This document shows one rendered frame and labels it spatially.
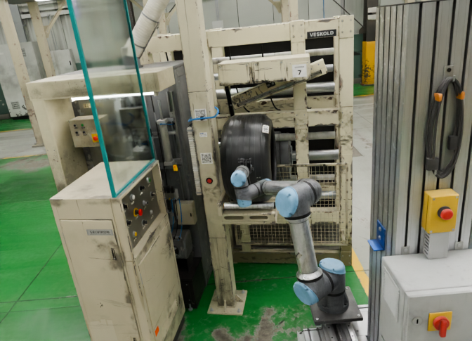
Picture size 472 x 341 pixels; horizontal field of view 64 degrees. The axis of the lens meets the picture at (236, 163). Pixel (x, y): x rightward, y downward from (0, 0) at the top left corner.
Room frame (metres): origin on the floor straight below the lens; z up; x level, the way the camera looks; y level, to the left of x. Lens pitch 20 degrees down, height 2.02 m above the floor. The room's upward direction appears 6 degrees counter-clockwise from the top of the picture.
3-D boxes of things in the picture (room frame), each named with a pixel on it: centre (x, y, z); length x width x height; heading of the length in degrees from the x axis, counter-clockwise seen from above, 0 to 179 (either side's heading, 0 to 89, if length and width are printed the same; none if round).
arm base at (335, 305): (1.47, -0.39, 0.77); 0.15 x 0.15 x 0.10
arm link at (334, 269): (1.47, -0.39, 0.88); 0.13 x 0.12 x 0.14; 125
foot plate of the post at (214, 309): (2.41, 0.17, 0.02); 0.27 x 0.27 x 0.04; 78
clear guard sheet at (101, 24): (2.01, 0.57, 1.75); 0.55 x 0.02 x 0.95; 168
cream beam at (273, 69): (2.64, -0.26, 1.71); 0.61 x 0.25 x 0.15; 78
